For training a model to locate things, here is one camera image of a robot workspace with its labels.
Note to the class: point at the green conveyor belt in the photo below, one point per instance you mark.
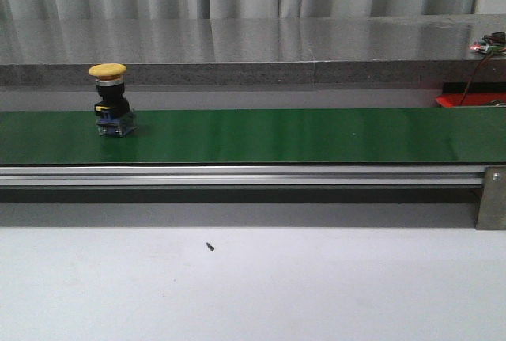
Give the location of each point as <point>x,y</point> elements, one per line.
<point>261,136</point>

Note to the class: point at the small lit circuit board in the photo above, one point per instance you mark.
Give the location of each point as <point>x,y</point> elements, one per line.
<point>490,44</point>

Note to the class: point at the aluminium conveyor side rail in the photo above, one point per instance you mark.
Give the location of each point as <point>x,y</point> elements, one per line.
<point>114,176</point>

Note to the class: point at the yellow mushroom push button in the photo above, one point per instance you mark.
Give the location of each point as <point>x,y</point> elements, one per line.
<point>113,112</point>

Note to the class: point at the red plastic tray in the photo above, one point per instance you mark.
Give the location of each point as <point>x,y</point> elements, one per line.
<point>455,100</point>

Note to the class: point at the steel conveyor support bracket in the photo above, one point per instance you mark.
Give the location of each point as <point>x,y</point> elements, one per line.
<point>491,213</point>

